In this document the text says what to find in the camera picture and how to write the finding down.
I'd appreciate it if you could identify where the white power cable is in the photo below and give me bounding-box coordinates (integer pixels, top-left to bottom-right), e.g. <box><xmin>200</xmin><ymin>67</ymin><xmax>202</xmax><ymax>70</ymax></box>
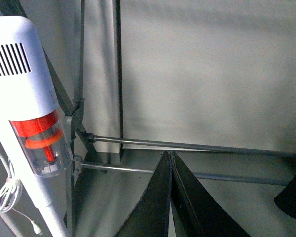
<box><xmin>0</xmin><ymin>138</ymin><xmax>44</xmax><ymax>236</ymax></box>

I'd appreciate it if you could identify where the black wall divider strip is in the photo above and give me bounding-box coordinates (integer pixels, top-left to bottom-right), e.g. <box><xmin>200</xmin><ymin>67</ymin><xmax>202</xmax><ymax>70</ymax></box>
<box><xmin>115</xmin><ymin>0</ymin><xmax>124</xmax><ymax>161</ymax></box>

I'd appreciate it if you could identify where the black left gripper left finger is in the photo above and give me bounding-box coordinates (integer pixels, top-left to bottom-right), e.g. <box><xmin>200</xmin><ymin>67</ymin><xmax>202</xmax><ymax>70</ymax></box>
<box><xmin>115</xmin><ymin>151</ymin><xmax>172</xmax><ymax>237</ymax></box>

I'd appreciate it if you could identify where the grey metal drying rack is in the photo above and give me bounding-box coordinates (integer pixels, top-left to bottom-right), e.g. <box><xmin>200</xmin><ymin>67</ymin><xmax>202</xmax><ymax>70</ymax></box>
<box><xmin>0</xmin><ymin>0</ymin><xmax>296</xmax><ymax>237</ymax></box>

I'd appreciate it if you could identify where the white handheld vacuum cleaner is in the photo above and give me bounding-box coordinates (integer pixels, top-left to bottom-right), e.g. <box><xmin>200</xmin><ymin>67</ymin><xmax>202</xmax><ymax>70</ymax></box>
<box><xmin>0</xmin><ymin>16</ymin><xmax>72</xmax><ymax>237</ymax></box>

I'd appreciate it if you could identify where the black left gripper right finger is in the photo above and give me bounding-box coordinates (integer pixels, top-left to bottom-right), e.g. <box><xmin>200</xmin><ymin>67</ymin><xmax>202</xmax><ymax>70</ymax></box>
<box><xmin>170</xmin><ymin>152</ymin><xmax>249</xmax><ymax>237</ymax></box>

